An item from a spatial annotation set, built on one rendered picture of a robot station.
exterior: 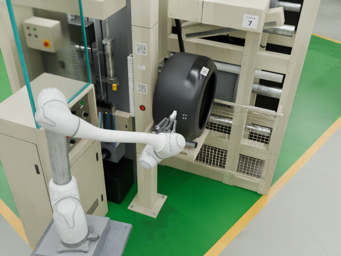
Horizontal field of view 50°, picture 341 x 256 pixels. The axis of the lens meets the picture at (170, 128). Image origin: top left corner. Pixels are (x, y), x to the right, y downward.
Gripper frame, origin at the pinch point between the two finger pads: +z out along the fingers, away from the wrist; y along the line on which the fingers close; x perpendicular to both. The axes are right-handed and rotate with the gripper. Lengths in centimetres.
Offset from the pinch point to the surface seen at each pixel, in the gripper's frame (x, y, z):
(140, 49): -23.4, 32.8, 27.9
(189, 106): -3.7, -7.5, 7.1
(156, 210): 125, 22, 7
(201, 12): -39, 2, 56
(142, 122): 34, 32, 20
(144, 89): 5.3, 30.5, 23.8
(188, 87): -12.6, -4.6, 14.1
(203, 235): 125, -25, -1
